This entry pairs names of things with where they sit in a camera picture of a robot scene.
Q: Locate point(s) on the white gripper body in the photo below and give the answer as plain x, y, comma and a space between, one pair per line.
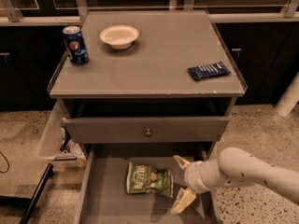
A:
192, 175

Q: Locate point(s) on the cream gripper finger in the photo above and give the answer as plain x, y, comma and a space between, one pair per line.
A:
182, 163
184, 198

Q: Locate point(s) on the green jalapeno chip bag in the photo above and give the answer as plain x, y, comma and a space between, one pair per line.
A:
144, 179

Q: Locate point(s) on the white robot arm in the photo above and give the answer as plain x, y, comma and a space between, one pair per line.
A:
233, 167

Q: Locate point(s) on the grey top drawer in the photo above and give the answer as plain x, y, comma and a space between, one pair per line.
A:
132, 130

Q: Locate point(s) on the round metal drawer knob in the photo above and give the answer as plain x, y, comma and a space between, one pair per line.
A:
148, 133

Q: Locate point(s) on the grey open middle drawer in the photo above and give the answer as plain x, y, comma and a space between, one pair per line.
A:
103, 197

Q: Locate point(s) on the grey drawer cabinet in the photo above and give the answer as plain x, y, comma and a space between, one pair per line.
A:
150, 78

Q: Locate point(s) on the dark blue snack bar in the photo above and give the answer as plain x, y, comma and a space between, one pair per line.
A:
208, 71

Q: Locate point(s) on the snack bags in bin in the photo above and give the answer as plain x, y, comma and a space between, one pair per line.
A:
66, 142

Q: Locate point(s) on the clear plastic bin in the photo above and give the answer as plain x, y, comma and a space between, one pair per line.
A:
51, 142

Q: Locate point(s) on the black metal bar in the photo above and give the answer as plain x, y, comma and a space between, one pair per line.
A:
38, 191

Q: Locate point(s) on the blue Pepsi can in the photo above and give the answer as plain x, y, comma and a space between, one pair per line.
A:
75, 45

